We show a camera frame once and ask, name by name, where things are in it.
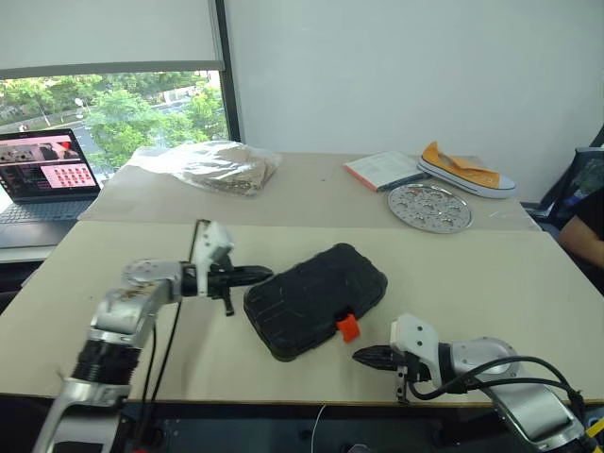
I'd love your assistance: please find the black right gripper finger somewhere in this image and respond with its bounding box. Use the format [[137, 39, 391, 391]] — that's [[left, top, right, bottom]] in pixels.
[[352, 344, 401, 360], [353, 357, 400, 373]]

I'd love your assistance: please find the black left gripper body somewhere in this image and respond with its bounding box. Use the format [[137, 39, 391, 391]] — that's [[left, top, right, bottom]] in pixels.
[[208, 257, 237, 317]]

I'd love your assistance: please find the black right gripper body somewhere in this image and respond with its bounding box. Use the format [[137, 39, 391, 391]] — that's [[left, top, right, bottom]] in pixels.
[[394, 352, 433, 406]]

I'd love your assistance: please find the black plastic tool case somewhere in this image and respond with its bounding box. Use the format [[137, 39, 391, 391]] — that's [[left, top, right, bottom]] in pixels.
[[243, 243, 389, 363]]

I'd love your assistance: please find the seated person in black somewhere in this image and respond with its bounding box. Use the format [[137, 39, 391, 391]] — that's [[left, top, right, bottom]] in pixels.
[[559, 188, 604, 275]]

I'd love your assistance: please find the clear bag of brown material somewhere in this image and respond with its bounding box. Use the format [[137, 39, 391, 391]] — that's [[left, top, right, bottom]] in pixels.
[[129, 140, 283, 198]]

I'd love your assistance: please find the round perforated metal plate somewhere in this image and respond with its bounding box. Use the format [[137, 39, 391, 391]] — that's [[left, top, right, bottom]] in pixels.
[[387, 183, 473, 234]]

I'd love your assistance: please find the open paper book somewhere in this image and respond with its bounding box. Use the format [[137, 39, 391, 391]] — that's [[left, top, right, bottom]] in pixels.
[[343, 150, 430, 193]]

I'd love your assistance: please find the white side desk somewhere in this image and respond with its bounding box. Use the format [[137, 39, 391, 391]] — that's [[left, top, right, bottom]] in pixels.
[[0, 244, 56, 263]]

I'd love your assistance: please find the yellow canvas sneaker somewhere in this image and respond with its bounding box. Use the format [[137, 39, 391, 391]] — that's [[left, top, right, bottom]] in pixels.
[[416, 141, 517, 199]]

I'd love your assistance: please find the open laptop computer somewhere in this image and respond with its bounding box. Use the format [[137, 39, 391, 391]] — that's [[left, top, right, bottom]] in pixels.
[[0, 127, 103, 249]]

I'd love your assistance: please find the black office chair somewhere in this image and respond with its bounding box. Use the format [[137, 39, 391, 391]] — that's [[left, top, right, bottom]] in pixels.
[[528, 146, 604, 227]]

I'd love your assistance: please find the white roller blind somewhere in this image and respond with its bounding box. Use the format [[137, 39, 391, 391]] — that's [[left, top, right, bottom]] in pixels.
[[0, 0, 226, 80]]

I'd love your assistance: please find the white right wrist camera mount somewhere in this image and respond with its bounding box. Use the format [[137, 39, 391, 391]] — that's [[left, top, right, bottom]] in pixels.
[[389, 313, 443, 384]]

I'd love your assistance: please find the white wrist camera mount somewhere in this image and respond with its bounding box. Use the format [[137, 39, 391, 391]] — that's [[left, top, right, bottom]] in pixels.
[[191, 220, 236, 298], [389, 313, 443, 384]]

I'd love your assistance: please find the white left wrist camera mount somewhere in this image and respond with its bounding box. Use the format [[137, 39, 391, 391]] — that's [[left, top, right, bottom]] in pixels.
[[191, 220, 236, 298]]

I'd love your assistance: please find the white cable under table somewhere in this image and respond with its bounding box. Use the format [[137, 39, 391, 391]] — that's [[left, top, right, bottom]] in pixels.
[[310, 403, 327, 453]]

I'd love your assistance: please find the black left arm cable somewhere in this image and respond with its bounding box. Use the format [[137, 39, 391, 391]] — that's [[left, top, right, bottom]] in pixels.
[[139, 219, 211, 430]]

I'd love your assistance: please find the black table frame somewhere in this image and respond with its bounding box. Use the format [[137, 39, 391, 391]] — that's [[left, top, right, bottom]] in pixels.
[[117, 403, 501, 453]]

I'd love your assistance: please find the yellow strap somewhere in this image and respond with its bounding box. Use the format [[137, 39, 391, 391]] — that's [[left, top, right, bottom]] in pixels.
[[583, 414, 604, 443]]

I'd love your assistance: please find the dark window frame post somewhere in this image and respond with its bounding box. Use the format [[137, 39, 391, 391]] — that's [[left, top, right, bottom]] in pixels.
[[214, 0, 244, 143]]

